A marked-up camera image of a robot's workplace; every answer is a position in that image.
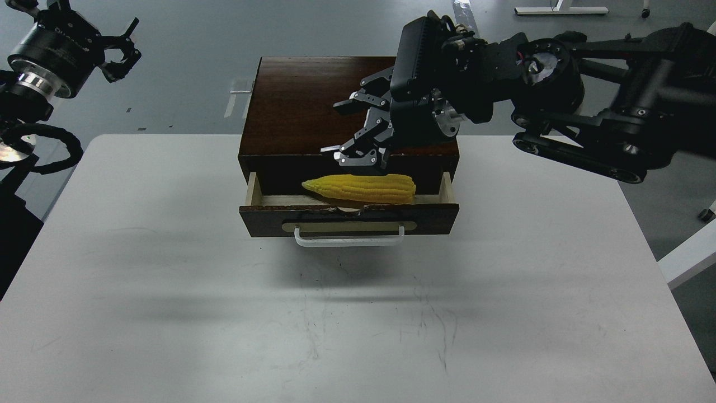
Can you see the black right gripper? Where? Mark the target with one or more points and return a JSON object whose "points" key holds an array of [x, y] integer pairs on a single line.
{"points": [[426, 121]]}

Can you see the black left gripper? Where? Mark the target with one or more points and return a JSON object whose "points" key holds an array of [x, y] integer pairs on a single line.
{"points": [[50, 53]]}

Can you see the yellow corn cob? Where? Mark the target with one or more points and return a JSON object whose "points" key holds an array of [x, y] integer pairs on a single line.
{"points": [[388, 189]]}

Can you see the wooden drawer with white handle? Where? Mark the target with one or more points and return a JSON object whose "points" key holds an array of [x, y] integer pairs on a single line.
{"points": [[323, 223]]}

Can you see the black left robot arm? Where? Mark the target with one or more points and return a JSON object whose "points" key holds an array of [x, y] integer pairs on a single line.
{"points": [[31, 145]]}

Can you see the dark wooden drawer cabinet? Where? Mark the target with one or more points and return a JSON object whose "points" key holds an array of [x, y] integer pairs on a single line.
{"points": [[291, 118]]}

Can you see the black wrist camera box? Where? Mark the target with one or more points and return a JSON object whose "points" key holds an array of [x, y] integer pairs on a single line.
{"points": [[413, 73]]}

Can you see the white desk leg frame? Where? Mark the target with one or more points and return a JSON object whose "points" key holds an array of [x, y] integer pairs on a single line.
{"points": [[560, 8]]}

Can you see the white table frame foot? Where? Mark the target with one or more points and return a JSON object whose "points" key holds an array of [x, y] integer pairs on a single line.
{"points": [[689, 258]]}

